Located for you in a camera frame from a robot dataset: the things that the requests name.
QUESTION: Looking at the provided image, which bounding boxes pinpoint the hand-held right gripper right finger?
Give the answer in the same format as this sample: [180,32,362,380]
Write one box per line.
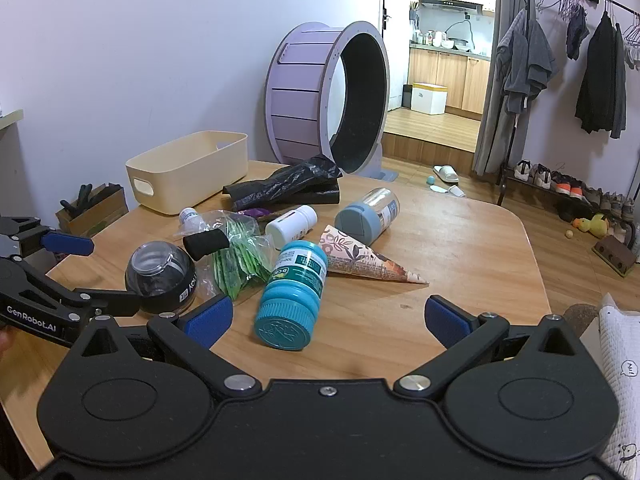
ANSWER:
[394,295,584,402]

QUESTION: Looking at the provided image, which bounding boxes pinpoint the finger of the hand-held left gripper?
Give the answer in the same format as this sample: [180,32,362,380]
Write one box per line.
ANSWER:
[74,287,143,318]
[0,215,96,262]

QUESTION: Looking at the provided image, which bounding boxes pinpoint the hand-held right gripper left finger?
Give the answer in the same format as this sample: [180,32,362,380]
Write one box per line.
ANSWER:
[72,294,263,402]

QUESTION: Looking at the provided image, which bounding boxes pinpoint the teal plastic bottle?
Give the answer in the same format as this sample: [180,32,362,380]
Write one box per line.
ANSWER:
[253,240,329,351]

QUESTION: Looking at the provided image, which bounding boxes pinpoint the small white pill bottle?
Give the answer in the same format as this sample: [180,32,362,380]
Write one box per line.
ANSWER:
[179,207,208,233]

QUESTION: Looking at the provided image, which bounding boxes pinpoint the patterned paper cone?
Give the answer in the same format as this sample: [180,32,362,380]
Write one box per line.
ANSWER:
[317,225,430,286]

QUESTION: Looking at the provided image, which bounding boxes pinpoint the tall white pill bottle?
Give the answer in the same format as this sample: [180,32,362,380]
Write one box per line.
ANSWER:
[265,205,318,251]

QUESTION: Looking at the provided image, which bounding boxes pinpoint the glass jar grey-blue lid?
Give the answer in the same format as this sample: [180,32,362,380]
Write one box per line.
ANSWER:
[334,187,401,247]

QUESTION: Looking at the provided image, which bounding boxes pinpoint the cream plastic container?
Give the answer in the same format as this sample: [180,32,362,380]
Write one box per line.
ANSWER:
[125,131,249,216]

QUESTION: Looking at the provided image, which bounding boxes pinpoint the black plastic bag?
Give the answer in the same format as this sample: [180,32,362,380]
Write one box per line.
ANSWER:
[222,155,343,212]

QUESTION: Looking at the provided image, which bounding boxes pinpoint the cardboard box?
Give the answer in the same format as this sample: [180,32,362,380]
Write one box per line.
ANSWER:
[55,199,130,238]

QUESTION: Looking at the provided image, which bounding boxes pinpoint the black gloves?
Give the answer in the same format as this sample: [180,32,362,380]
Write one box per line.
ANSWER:
[60,183,123,211]

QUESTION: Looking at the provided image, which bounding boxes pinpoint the wooden side shelf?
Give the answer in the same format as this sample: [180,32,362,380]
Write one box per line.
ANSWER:
[0,109,25,136]

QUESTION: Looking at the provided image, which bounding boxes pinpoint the row of shoes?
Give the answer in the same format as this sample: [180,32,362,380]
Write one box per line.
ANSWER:
[514,160,640,221]

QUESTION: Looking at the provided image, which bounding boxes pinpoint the yellow duck toy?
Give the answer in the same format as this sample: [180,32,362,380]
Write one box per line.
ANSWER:
[572,214,610,240]

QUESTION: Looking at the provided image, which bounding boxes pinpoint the grey curtain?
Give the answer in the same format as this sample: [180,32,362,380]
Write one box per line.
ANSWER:
[472,0,531,178]

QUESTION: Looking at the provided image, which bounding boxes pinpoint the brown cat scratcher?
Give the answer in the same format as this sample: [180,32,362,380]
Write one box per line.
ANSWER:
[592,237,638,277]

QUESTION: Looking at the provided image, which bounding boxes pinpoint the white printed cloth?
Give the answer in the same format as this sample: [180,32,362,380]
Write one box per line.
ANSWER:
[597,292,640,471]

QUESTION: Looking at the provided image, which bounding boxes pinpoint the white foam box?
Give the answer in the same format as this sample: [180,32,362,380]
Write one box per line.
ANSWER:
[411,82,448,116]

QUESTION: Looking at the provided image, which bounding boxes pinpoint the wooden kitchen base cabinets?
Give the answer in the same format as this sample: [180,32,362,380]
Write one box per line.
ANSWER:
[407,42,493,116]

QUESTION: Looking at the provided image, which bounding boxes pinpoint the purple cat exercise wheel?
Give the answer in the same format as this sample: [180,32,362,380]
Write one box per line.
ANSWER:
[264,21,401,183]

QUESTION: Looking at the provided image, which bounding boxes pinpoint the grey hanging clothes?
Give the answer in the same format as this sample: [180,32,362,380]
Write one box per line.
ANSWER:
[497,7,560,116]

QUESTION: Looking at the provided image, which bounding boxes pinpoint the black hanging coat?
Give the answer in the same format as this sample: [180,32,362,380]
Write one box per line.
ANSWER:
[575,10,627,140]

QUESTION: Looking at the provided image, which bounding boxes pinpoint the pile of kitchen dishes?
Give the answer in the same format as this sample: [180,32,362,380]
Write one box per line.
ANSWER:
[412,29,488,56]

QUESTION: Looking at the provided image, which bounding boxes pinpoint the range hood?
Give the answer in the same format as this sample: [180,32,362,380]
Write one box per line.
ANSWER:
[417,0,483,12]

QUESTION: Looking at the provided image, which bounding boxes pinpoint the small dark hanging garment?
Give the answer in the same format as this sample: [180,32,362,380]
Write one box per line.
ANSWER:
[566,5,590,61]

